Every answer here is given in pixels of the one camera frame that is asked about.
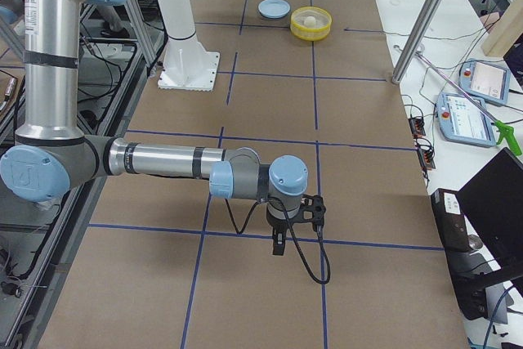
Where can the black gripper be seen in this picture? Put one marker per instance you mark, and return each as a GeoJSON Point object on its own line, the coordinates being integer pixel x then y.
{"type": "Point", "coordinates": [279, 225]}

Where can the pale white bun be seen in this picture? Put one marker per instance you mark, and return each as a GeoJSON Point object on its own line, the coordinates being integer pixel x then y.
{"type": "Point", "coordinates": [310, 22]}

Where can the yellow rimmed steamer basket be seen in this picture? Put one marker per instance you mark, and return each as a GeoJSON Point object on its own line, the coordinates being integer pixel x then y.
{"type": "Point", "coordinates": [323, 24]}

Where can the brown paper table cover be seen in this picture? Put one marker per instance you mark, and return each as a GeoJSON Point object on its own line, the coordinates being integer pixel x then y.
{"type": "Point", "coordinates": [163, 265]}

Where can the orange black connector blocks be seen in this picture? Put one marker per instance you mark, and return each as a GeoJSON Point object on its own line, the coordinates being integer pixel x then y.
{"type": "Point", "coordinates": [424, 147]}

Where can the black monitor on stand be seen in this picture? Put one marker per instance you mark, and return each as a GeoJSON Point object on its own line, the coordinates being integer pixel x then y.
{"type": "Point", "coordinates": [492, 202]}

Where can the near blue teach pendant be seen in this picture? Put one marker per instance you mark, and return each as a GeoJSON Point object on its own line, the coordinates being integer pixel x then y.
{"type": "Point", "coordinates": [461, 122]}

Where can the blue teach pendant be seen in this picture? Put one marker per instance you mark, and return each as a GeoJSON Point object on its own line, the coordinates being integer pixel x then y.
{"type": "Point", "coordinates": [461, 122]}
{"type": "Point", "coordinates": [486, 80]}

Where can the light blue plate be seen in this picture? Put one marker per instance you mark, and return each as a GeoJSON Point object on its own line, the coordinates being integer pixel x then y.
{"type": "Point", "coordinates": [274, 9]}

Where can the metal stand green tip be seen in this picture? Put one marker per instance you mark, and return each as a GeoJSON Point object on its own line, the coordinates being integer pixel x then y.
{"type": "Point", "coordinates": [505, 131]}

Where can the far blue teach pendant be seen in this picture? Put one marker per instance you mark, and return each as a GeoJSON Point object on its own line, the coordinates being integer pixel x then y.
{"type": "Point", "coordinates": [486, 80]}

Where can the wooden beam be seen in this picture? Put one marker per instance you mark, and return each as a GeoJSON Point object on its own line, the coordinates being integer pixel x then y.
{"type": "Point", "coordinates": [505, 32]}

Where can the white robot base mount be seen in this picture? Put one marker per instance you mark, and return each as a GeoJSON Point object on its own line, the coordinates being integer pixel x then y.
{"type": "Point", "coordinates": [187, 65]}

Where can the aluminium frame rack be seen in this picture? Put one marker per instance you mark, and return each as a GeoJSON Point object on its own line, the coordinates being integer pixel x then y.
{"type": "Point", "coordinates": [52, 158]}

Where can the silver aluminium post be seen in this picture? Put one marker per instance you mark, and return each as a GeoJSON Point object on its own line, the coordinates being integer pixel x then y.
{"type": "Point", "coordinates": [420, 27]}

